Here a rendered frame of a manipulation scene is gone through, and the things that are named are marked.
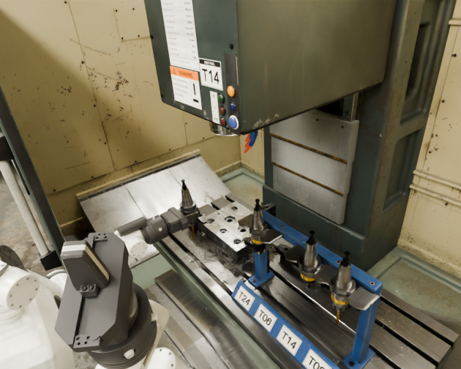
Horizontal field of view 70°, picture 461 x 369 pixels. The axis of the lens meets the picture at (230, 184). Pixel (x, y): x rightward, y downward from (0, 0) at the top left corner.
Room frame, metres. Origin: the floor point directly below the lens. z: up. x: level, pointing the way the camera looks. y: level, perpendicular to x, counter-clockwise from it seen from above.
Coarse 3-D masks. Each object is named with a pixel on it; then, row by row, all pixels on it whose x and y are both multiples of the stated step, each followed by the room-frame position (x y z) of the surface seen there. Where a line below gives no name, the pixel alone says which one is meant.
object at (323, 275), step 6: (324, 264) 0.69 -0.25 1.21; (318, 270) 0.67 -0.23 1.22; (324, 270) 0.66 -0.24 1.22; (330, 270) 0.66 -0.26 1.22; (336, 270) 0.66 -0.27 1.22; (318, 276) 0.64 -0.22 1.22; (324, 276) 0.64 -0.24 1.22; (330, 276) 0.64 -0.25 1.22; (318, 282) 0.63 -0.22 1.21; (324, 282) 0.62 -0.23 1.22
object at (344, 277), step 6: (342, 264) 0.60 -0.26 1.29; (342, 270) 0.60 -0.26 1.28; (348, 270) 0.59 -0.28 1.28; (336, 276) 0.61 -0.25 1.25; (342, 276) 0.59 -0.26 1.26; (348, 276) 0.59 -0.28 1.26; (336, 282) 0.60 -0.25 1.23; (342, 282) 0.59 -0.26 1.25; (348, 282) 0.59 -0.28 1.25; (342, 288) 0.59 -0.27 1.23
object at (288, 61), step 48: (144, 0) 1.15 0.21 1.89; (192, 0) 0.93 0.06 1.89; (240, 0) 0.80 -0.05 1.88; (288, 0) 0.89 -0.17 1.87; (336, 0) 0.99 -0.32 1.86; (384, 0) 1.13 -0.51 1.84; (240, 48) 0.80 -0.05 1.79; (288, 48) 0.89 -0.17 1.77; (336, 48) 1.00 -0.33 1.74; (384, 48) 1.15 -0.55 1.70; (240, 96) 0.80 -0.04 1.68; (288, 96) 0.89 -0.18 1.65; (336, 96) 1.01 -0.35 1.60
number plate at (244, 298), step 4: (240, 288) 0.86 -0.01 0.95; (240, 292) 0.85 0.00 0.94; (244, 292) 0.84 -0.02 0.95; (248, 292) 0.84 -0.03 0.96; (236, 296) 0.85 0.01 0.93; (240, 296) 0.84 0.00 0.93; (244, 296) 0.83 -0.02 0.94; (248, 296) 0.83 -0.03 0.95; (240, 300) 0.83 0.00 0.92; (244, 300) 0.82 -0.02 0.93; (248, 300) 0.81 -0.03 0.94; (252, 300) 0.81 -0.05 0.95; (244, 304) 0.81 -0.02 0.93; (248, 304) 0.80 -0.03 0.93; (248, 308) 0.79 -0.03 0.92
